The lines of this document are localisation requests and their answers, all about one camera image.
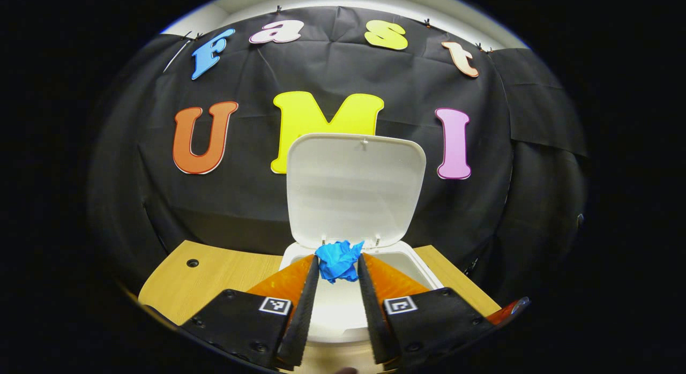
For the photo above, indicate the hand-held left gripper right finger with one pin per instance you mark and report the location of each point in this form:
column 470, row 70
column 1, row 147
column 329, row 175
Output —
column 372, row 315

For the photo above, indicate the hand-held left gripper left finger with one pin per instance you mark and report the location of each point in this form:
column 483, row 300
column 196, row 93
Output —
column 305, row 309

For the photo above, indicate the blue paper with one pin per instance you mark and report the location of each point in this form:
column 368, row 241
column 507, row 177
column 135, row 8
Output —
column 337, row 261

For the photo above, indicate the white desktop garbage bin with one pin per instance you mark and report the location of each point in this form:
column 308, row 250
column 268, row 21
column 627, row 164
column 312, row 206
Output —
column 353, row 186

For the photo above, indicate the red pop can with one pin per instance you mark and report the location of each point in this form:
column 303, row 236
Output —
column 506, row 313

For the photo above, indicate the wooden desktop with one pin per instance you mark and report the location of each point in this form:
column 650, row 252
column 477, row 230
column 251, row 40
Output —
column 225, row 272

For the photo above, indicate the black backdrop cloth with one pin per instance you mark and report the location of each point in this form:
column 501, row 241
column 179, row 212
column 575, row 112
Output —
column 257, row 202

